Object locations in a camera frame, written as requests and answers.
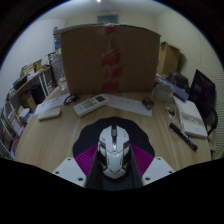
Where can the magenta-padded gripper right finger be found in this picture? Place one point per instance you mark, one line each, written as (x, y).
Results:
(156, 169)

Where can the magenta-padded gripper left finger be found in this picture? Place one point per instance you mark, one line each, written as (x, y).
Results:
(71, 170)

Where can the white and black computer mouse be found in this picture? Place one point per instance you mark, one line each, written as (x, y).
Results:
(114, 151)

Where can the black marker pen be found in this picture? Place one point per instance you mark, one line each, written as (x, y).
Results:
(183, 136)

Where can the white flat rectangular device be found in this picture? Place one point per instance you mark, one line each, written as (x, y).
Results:
(49, 114)

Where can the open white book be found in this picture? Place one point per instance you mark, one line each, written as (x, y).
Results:
(191, 118)

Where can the small black clip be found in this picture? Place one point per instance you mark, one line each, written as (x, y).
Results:
(148, 103)

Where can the white remote control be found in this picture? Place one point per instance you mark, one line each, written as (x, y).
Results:
(90, 105)

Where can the clear plastic cup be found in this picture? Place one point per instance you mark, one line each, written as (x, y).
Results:
(164, 92)

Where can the cluttered shelf unit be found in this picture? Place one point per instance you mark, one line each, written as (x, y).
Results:
(20, 100)

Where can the black monitor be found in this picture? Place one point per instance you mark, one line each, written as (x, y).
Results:
(202, 91)

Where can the clear plastic container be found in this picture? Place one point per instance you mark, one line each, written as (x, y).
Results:
(60, 71)

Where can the small brown cardboard box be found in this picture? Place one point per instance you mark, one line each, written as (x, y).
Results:
(168, 59)

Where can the large brown cardboard box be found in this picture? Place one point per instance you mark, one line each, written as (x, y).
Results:
(90, 60)

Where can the blue and white cabinet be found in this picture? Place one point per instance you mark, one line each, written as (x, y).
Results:
(57, 45)

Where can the wall window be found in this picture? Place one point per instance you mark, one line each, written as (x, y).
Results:
(108, 19)

